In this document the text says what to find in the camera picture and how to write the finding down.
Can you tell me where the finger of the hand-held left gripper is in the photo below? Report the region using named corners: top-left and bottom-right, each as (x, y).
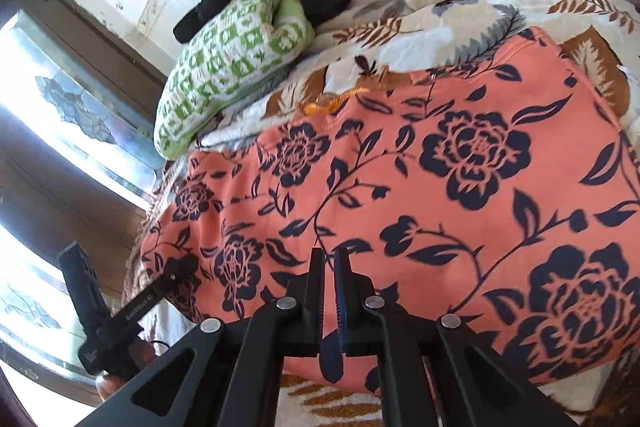
top-left (159, 253), bottom-right (202, 294)

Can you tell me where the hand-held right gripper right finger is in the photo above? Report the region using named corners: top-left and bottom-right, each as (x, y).
top-left (320, 247), bottom-right (576, 427)

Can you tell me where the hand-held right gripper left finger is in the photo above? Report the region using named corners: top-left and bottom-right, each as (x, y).
top-left (75, 247), bottom-right (327, 427)

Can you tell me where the orange floral garment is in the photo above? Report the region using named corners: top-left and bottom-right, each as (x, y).
top-left (139, 27), bottom-right (640, 399)

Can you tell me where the person's left hand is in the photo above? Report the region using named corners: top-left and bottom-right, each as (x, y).
top-left (94, 338), bottom-right (161, 401)

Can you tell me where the brown door with stained glass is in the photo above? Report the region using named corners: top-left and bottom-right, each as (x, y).
top-left (0, 147), bottom-right (151, 408)
top-left (0, 0), bottom-right (168, 210)

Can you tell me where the green checked pillow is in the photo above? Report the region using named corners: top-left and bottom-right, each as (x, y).
top-left (153, 0), bottom-right (317, 160)

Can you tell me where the leaf printed blanket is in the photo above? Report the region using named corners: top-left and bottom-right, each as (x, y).
top-left (122, 0), bottom-right (640, 427)

